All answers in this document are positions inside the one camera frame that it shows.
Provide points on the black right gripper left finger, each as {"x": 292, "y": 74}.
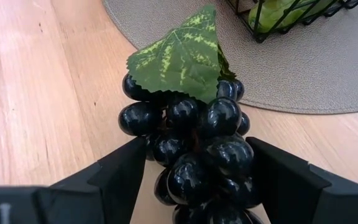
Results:
{"x": 104, "y": 193}

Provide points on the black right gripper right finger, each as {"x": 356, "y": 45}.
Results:
{"x": 291, "y": 193}

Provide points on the black grape bunch with leaf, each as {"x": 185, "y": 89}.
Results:
{"x": 191, "y": 124}

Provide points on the green cucumber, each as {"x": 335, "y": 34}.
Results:
{"x": 272, "y": 15}

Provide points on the grey round placemat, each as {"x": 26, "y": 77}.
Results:
{"x": 291, "y": 71}

